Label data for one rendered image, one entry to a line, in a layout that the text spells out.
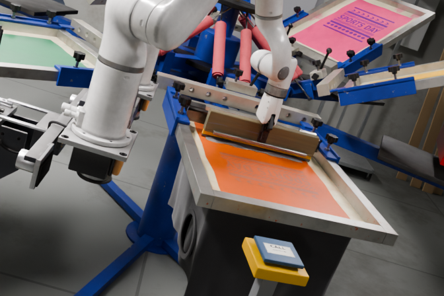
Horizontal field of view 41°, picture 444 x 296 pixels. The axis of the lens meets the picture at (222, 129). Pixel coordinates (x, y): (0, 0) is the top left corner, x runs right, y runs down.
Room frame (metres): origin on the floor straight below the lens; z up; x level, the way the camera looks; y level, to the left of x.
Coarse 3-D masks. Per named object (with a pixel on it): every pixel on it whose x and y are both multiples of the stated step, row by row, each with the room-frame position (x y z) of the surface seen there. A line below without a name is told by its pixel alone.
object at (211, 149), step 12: (204, 144) 1.81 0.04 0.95; (216, 144) 1.85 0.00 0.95; (216, 156) 1.74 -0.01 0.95; (252, 156) 1.86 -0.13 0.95; (216, 168) 1.64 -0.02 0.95; (228, 180) 1.58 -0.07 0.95; (228, 192) 1.50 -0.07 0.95; (240, 192) 1.53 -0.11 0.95; (252, 192) 1.56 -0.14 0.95; (264, 192) 1.59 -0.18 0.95; (276, 192) 1.62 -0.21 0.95
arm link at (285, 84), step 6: (252, 54) 1.89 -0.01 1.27; (258, 54) 1.88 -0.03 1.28; (264, 54) 1.87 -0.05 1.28; (252, 60) 1.88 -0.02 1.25; (258, 60) 1.86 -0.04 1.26; (294, 60) 1.91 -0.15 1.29; (252, 66) 1.89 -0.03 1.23; (258, 66) 1.85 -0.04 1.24; (294, 66) 1.91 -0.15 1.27; (258, 72) 1.88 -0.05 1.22; (294, 72) 1.92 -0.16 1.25; (288, 78) 1.90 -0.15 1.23; (270, 84) 1.91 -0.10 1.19; (276, 84) 1.90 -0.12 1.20; (282, 84) 1.90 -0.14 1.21; (288, 84) 1.91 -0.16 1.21
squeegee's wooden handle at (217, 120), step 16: (208, 112) 1.89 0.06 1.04; (224, 112) 1.89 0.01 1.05; (208, 128) 1.87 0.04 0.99; (224, 128) 1.88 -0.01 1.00; (240, 128) 1.90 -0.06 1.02; (256, 128) 1.91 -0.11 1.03; (272, 128) 1.93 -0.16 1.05; (288, 128) 1.97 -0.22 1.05; (272, 144) 1.94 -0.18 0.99; (288, 144) 1.95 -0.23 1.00; (304, 144) 1.97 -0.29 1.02
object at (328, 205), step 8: (256, 152) 1.91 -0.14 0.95; (264, 160) 1.86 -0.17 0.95; (272, 160) 1.88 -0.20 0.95; (280, 160) 1.91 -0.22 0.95; (288, 160) 1.94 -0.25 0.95; (296, 168) 1.88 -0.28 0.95; (304, 168) 1.91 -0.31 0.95; (312, 176) 1.86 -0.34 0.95; (312, 184) 1.78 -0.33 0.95; (320, 184) 1.81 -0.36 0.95; (280, 192) 1.63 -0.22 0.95; (320, 192) 1.74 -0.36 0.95; (328, 192) 1.77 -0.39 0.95; (288, 200) 1.59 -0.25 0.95; (296, 200) 1.61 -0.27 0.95; (304, 200) 1.63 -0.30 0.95; (312, 200) 1.65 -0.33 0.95; (320, 200) 1.68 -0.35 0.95; (328, 200) 1.70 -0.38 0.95; (304, 208) 1.57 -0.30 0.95; (312, 208) 1.59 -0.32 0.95; (320, 208) 1.61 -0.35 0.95; (328, 208) 1.64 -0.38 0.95; (336, 208) 1.66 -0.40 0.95; (344, 216) 1.62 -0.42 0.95
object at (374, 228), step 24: (192, 144) 1.67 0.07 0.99; (192, 168) 1.49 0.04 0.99; (336, 168) 1.91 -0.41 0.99; (192, 192) 1.42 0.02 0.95; (216, 192) 1.39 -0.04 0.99; (360, 192) 1.76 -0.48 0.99; (264, 216) 1.41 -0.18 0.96; (288, 216) 1.43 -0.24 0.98; (312, 216) 1.45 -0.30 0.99; (336, 216) 1.51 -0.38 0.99; (360, 216) 1.66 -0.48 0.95; (384, 240) 1.52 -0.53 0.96
